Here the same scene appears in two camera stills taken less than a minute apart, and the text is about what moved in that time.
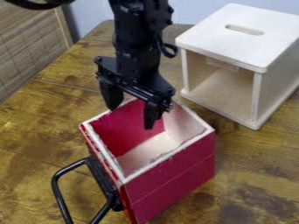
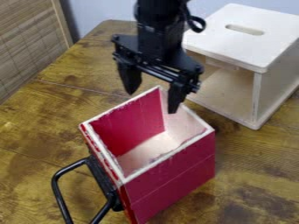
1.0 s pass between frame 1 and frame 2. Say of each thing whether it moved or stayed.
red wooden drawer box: stayed
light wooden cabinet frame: stayed
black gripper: moved
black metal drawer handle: stayed
